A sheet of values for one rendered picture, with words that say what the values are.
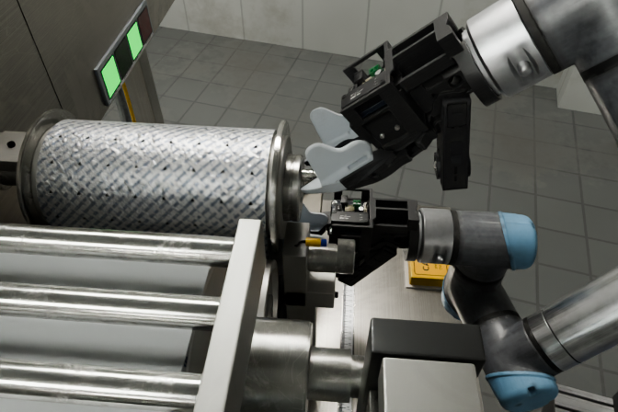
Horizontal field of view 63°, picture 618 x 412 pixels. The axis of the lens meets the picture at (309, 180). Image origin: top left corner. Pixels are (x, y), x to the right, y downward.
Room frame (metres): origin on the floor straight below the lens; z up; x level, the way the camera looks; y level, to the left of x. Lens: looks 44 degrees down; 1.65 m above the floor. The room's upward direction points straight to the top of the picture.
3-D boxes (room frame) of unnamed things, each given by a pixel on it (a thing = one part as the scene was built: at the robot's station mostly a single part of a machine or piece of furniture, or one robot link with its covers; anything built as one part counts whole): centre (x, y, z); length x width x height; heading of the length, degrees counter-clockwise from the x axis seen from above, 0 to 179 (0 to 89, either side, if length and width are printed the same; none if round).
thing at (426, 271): (0.54, -0.21, 0.91); 0.07 x 0.07 x 0.02; 85
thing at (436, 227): (0.44, -0.17, 1.11); 0.08 x 0.05 x 0.08; 175
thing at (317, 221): (0.48, 0.02, 1.11); 0.09 x 0.03 x 0.06; 84
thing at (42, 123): (0.42, 0.29, 1.25); 0.15 x 0.01 x 0.15; 175
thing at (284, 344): (0.15, 0.03, 1.33); 0.06 x 0.06 x 0.06; 85
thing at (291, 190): (0.40, 0.02, 1.25); 0.07 x 0.02 x 0.07; 175
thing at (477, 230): (0.44, -0.24, 1.11); 0.11 x 0.08 x 0.09; 85
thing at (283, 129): (0.40, 0.03, 1.25); 0.15 x 0.01 x 0.15; 175
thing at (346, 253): (0.36, -0.04, 1.18); 0.04 x 0.02 x 0.04; 175
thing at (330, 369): (0.14, -0.03, 1.33); 0.06 x 0.03 x 0.03; 85
